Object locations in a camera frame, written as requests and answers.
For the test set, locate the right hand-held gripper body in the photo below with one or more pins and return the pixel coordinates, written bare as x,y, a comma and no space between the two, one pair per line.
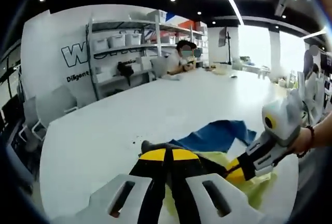
282,120

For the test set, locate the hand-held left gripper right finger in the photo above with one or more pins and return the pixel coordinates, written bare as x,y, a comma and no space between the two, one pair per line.
186,167

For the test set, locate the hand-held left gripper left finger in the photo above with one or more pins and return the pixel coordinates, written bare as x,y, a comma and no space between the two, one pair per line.
150,177

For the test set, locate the yellow blue grey garment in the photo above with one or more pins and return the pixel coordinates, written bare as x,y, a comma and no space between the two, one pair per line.
215,136

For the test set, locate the person's right hand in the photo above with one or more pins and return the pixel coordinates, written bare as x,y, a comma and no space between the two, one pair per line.
303,141

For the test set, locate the monitor on black stand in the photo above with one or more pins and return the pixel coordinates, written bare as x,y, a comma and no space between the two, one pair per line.
222,36

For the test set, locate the white office chair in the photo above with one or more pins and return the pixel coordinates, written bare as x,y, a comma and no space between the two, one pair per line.
159,66
54,104

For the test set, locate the black device on stand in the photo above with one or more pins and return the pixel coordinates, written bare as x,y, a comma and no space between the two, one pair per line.
124,68

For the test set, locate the flat white box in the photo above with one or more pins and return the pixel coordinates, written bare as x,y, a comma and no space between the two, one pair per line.
105,75

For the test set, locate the white storage bin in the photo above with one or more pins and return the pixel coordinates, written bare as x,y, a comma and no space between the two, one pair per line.
133,39
99,43
116,41

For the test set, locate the white shelving rack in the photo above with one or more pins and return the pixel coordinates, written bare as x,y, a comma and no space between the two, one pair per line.
116,24

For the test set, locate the white lettered wall panel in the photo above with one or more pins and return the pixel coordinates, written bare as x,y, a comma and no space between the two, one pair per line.
44,53

